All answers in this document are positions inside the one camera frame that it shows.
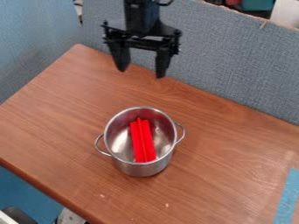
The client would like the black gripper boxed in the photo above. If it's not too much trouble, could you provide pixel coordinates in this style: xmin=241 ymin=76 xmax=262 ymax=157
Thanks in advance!
xmin=102 ymin=3 xmax=183 ymax=79

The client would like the red block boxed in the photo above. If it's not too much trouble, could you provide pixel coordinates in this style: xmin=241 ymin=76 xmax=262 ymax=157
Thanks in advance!
xmin=130 ymin=117 xmax=157 ymax=163

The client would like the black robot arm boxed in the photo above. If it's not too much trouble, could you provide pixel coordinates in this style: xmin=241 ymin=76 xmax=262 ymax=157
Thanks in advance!
xmin=102 ymin=0 xmax=183 ymax=79

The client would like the metal pot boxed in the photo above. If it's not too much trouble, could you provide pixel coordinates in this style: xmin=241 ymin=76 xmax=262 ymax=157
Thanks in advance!
xmin=95 ymin=106 xmax=186 ymax=178

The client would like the white round object below table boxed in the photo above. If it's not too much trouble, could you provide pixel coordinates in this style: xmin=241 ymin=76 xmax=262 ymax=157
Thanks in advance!
xmin=55 ymin=208 xmax=87 ymax=224

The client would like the black object bottom left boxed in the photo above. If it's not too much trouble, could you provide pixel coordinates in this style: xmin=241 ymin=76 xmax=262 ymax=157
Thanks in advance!
xmin=3 ymin=206 xmax=38 ymax=224

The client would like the blue tape strip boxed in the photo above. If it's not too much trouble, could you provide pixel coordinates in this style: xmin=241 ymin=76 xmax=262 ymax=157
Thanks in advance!
xmin=274 ymin=168 xmax=299 ymax=224

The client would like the black cable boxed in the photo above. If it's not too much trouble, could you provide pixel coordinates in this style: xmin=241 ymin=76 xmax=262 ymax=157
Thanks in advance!
xmin=155 ymin=0 xmax=175 ymax=7

